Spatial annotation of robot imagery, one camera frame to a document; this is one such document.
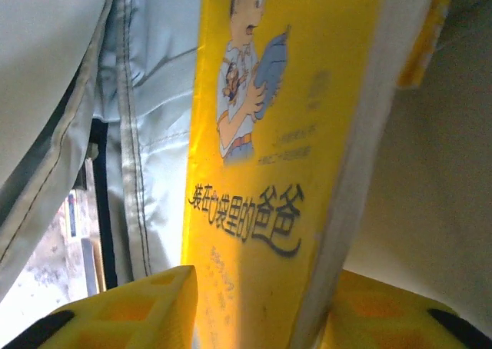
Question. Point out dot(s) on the right gripper yellow black left finger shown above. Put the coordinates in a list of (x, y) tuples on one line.
[(127, 314)]

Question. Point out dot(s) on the navy blue student backpack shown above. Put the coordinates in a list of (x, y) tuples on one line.
[(57, 57)]

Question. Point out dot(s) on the yellow paperback book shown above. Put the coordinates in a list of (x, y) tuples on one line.
[(276, 172)]

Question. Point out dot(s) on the right gripper yellow black right finger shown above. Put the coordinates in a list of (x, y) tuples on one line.
[(384, 318)]

